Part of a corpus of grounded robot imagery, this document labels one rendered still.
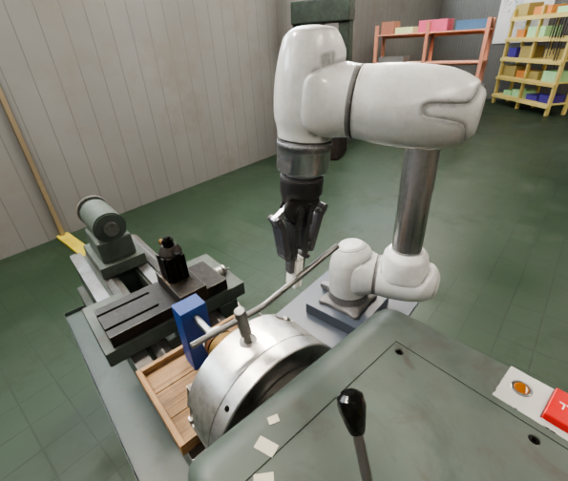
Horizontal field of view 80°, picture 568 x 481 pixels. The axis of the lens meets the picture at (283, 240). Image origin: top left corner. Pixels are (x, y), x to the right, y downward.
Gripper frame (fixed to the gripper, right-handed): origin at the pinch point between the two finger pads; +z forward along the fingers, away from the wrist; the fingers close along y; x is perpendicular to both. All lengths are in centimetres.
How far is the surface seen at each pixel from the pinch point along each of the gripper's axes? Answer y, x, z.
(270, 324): 5.5, -0.5, 11.6
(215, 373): 19.5, 0.7, 15.2
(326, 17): -369, -356, -82
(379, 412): 6.6, 27.0, 7.9
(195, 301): 7.7, -32.1, 25.3
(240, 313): 13.9, 1.0, 3.1
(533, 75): -964, -252, -14
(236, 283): -18, -52, 43
